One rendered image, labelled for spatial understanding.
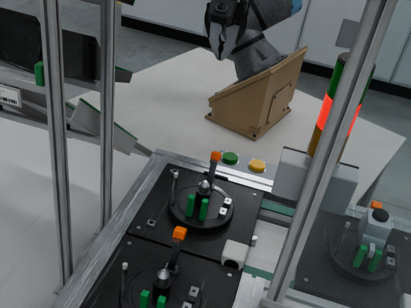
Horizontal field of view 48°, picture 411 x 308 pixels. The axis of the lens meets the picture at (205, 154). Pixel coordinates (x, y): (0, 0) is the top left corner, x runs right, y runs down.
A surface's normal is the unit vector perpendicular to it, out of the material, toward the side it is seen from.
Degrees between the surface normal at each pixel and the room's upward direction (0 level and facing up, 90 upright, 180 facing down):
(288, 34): 90
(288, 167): 90
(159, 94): 0
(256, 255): 0
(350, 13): 90
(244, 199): 0
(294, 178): 90
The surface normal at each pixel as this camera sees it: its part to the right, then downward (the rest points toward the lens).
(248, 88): -0.55, 0.43
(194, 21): -0.29, 0.53
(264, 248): 0.14, -0.80
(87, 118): 0.89, 0.36
